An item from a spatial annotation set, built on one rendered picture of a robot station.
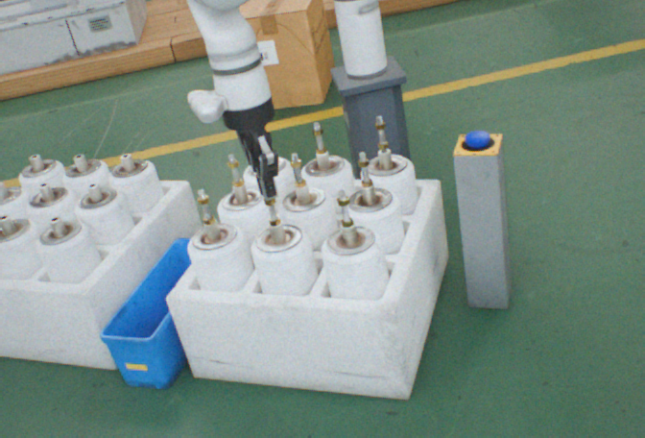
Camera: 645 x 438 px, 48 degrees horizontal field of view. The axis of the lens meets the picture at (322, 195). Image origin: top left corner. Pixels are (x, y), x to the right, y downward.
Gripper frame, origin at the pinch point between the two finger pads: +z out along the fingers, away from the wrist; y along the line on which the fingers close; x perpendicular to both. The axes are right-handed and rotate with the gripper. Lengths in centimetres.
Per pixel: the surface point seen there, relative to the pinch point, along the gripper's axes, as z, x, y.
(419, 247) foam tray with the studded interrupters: 18.3, -21.6, -5.1
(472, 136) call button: 2.1, -33.7, -4.9
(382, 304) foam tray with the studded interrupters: 17.0, -8.9, -15.9
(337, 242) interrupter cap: 9.8, -6.9, -7.2
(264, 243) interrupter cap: 9.6, 2.7, 0.0
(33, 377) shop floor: 35, 47, 26
